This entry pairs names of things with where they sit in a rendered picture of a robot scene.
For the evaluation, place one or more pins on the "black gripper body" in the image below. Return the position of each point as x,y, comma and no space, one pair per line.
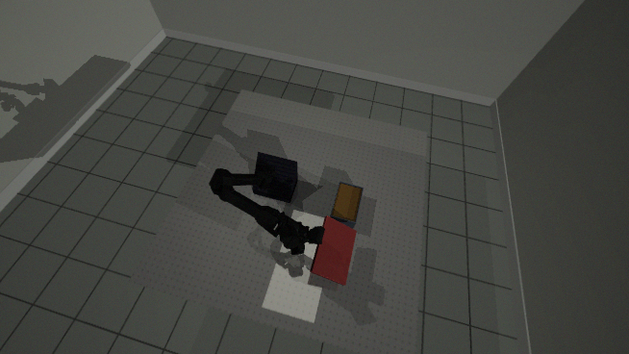
315,234

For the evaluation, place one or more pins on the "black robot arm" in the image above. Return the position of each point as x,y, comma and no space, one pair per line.
222,184

